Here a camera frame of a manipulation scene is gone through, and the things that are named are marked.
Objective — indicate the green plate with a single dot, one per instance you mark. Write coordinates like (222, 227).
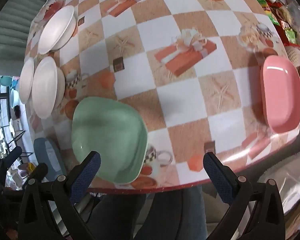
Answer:
(110, 137)

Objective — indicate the pile of cherry tomatoes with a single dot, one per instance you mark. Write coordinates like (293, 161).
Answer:
(55, 5)

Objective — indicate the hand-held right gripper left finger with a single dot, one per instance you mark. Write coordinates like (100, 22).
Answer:
(86, 177)

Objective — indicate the black folding rack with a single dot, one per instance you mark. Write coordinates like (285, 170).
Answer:
(16, 140)

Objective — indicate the clear glass bowl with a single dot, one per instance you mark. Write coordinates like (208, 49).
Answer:
(43, 11)

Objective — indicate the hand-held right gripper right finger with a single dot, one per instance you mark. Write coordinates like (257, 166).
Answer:
(218, 177)

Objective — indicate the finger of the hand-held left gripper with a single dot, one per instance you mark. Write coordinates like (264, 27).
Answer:
(14, 153)
(39, 169)

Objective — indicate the checkered printed tablecloth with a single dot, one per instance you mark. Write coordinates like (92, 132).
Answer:
(180, 97)

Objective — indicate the teal basin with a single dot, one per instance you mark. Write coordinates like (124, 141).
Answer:
(4, 81)

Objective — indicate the red snack tray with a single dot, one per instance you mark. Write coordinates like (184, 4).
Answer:
(281, 17)

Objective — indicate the grey ribbed sofa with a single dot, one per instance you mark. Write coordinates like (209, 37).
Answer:
(12, 17)

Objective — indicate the blue stool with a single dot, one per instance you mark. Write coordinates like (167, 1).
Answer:
(48, 155)

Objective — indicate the pink oval plate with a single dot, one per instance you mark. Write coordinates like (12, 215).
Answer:
(281, 92)

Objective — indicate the person's trousered legs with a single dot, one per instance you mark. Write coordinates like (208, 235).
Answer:
(150, 217)

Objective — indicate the white cloth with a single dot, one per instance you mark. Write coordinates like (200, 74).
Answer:
(287, 177)

